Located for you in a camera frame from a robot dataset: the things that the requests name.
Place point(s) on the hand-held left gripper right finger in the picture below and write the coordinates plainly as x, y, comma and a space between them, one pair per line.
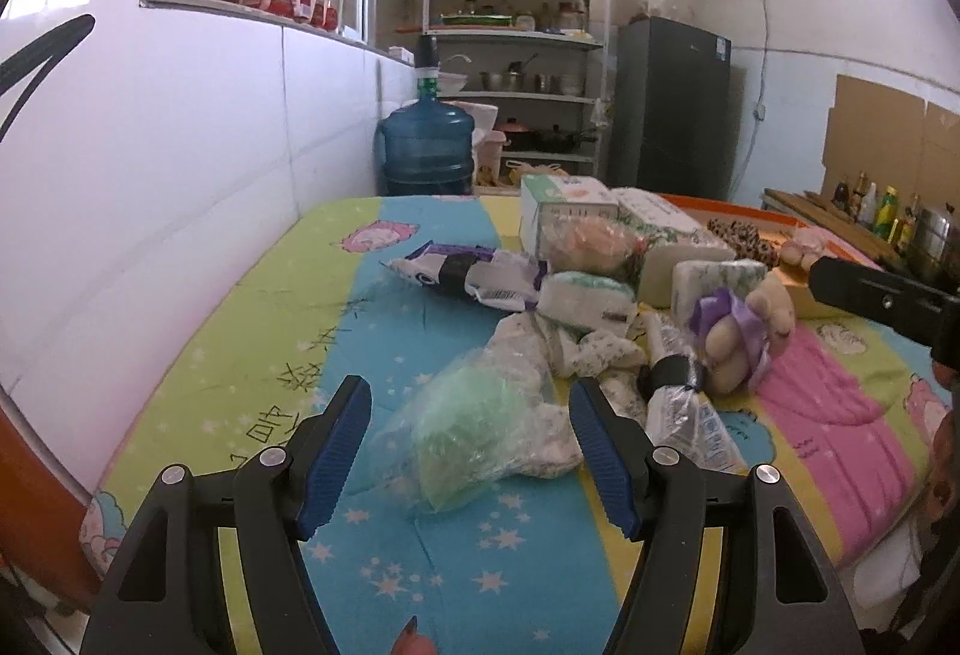
600, 452

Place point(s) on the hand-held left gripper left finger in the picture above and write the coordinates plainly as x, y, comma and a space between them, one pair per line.
334, 452

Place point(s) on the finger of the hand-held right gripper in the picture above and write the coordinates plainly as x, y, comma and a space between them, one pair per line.
877, 302

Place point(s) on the orange-rimmed shallow box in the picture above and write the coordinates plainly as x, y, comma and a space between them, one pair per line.
795, 299

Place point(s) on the pink plush toy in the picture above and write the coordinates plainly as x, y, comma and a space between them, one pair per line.
804, 246

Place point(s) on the green sponge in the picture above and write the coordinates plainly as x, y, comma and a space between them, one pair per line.
457, 430

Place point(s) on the teddy bear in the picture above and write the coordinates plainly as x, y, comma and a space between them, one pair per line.
739, 332

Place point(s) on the leopard print scrunchie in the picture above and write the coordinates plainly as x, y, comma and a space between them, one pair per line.
746, 239

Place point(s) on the green-white tissue pack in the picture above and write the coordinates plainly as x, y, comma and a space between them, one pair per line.
585, 299

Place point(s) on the white tissue pack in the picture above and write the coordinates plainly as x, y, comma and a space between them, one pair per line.
712, 284

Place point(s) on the peach item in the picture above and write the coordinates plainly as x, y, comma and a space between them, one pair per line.
592, 242

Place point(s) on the purple-white packet with black band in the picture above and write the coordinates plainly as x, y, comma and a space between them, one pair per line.
450, 272

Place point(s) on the steel cooking pot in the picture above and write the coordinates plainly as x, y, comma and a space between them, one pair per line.
941, 242

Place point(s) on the row of condiment bottles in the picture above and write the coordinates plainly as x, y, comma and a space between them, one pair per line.
877, 205

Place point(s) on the wooden cutting board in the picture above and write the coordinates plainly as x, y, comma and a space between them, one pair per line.
810, 209

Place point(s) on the colourful printed bedsheet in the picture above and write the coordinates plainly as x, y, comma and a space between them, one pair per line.
225, 362

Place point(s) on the floral tissue pack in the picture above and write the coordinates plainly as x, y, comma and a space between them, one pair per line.
656, 211
667, 269

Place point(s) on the white and green tissue box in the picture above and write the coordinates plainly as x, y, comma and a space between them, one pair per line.
562, 205

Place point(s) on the dark grey fridge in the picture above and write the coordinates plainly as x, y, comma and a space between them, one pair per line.
667, 115

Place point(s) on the black wok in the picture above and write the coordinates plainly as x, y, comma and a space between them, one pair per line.
562, 139

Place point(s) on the pink plastic bin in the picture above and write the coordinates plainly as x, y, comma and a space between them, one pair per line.
489, 156

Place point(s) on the blue water jug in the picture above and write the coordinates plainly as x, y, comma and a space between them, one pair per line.
427, 149

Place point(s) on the black pot with red lid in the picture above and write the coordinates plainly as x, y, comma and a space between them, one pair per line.
516, 134

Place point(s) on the hanging plastic bag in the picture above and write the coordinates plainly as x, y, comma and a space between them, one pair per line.
598, 111

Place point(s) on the white rice sack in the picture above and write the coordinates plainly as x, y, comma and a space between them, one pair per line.
480, 117

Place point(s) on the glass jar with lid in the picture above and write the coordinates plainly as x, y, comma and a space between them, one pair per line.
651, 1

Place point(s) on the white bowl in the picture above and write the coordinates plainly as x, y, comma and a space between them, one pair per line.
452, 84

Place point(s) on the small white box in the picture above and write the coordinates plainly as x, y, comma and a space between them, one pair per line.
401, 54

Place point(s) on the black water pump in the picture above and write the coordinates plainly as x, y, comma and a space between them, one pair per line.
428, 59

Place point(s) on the white metal shelf rack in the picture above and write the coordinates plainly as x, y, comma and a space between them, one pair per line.
517, 36

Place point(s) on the row of jars and bottles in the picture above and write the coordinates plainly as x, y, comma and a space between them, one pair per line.
555, 14

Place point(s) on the green tray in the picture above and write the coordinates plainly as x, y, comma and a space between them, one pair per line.
476, 18

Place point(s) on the cardboard sheet on wall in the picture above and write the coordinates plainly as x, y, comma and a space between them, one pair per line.
885, 130

